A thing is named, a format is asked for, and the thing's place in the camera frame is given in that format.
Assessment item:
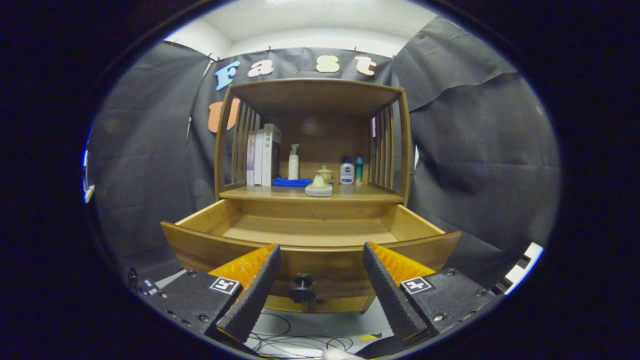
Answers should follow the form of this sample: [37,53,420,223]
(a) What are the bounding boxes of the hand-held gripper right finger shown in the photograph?
[362,241,503,346]

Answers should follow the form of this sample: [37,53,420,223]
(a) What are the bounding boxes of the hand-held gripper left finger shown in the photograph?
[145,243,282,346]

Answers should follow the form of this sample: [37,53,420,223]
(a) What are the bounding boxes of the black round drawer knob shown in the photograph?
[289,273,317,304]

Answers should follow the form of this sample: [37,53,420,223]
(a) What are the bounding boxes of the wooden drawer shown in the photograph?
[160,199,462,301]

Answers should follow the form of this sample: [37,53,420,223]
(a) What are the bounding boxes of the pale green scrubbing brush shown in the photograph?
[305,171,333,198]

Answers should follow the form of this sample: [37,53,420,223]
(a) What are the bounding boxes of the wooden countertop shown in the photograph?
[219,182,405,204]

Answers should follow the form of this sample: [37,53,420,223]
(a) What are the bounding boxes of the wooden cabinet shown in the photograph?
[214,77,413,315]

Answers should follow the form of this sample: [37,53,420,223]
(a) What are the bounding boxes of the white bottle with blue cap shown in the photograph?
[339,156,355,186]

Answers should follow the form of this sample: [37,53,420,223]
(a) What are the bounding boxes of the plain white book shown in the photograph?
[253,128,264,186]

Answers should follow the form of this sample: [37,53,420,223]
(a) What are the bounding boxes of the purple spine book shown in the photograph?
[246,131,256,186]

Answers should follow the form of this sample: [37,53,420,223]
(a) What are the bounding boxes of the white and black book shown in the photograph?
[261,123,282,187]

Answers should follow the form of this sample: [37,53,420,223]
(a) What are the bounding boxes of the black floor cables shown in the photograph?
[245,310,356,358]

